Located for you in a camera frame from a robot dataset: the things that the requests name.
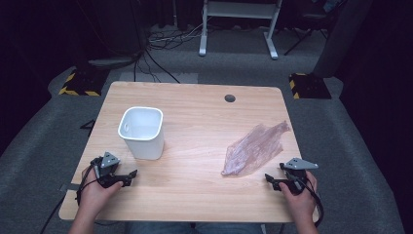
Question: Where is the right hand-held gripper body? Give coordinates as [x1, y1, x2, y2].
[279, 157, 319, 196]

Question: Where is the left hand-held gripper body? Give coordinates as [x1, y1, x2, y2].
[91, 151, 122, 189]

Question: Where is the pink translucent plastic bag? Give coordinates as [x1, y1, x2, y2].
[220, 120, 291, 177]

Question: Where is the white plastic bin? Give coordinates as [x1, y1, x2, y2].
[117, 105, 166, 161]

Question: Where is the person's left hand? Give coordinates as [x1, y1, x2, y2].
[77, 167, 125, 216]

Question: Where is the person's right hand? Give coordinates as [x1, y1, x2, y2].
[279, 170, 319, 226]

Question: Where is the grey tape strip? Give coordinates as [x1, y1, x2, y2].
[58, 182, 81, 193]

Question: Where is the black tripod stand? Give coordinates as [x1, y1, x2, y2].
[283, 25, 329, 57]

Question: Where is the grey upright column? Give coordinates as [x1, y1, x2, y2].
[312, 0, 375, 79]

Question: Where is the left hand-held gripper cable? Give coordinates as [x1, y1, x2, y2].
[75, 157, 102, 207]

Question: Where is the hand-held gripper cable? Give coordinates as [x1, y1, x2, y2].
[296, 176, 325, 228]
[75, 157, 102, 207]

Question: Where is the right hand-held gripper cable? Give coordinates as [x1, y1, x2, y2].
[296, 176, 325, 228]

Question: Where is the yellow black striped base plate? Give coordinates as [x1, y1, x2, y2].
[57, 67, 110, 98]
[288, 72, 332, 100]

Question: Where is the bundle of floor cables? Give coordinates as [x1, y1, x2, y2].
[131, 22, 210, 84]

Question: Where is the white metal desk frame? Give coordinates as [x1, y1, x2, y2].
[198, 0, 283, 60]

